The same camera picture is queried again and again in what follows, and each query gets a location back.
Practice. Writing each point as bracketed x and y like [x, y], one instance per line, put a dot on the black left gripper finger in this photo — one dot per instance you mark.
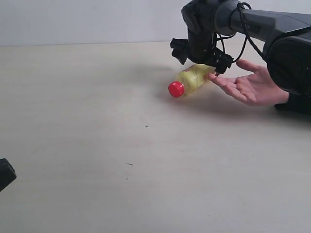
[7, 173]

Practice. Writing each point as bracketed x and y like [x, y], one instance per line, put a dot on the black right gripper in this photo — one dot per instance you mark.
[201, 48]

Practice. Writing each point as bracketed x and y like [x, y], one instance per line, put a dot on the yellow bottle with red cap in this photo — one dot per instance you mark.
[189, 80]

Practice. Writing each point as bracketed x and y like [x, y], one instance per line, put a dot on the grey right Piper robot arm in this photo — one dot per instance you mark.
[286, 37]

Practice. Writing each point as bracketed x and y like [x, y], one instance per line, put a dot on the bare open human hand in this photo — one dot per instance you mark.
[256, 89]

